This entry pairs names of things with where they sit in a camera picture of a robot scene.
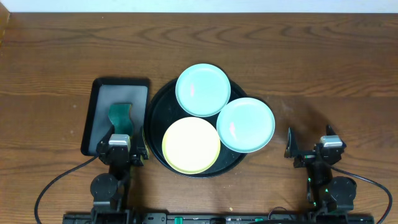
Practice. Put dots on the yellow plate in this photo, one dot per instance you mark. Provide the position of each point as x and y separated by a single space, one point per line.
191 145

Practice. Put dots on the rectangular black tray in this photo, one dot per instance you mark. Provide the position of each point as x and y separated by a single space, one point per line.
105 92

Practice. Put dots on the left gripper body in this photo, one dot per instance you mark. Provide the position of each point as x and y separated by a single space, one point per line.
139 163

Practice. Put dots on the green sponge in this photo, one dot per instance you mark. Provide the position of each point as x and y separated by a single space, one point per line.
119 116

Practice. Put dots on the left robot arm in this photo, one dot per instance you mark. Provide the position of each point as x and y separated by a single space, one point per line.
110 190

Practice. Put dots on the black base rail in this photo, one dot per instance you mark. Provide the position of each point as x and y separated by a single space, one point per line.
163 218

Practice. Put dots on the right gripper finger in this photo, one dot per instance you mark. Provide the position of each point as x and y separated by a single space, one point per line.
292 147
330 131

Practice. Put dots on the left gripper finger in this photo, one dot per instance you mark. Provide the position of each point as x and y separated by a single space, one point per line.
141 143
104 142

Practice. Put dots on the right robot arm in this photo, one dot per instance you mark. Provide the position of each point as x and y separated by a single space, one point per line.
333 197

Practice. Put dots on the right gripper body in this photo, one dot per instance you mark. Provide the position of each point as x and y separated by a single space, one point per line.
305 157

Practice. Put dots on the mint plate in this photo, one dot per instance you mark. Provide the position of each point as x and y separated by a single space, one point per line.
245 125
202 90

